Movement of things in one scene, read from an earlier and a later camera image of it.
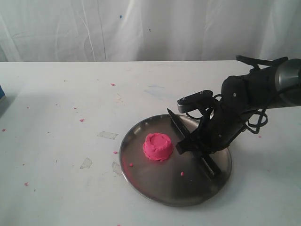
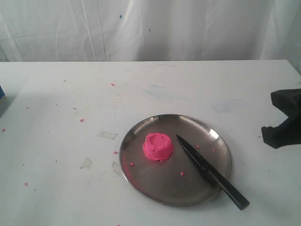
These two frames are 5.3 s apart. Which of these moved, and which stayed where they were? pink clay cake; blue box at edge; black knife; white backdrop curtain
Moved: black knife
Stayed: blue box at edge; white backdrop curtain; pink clay cake
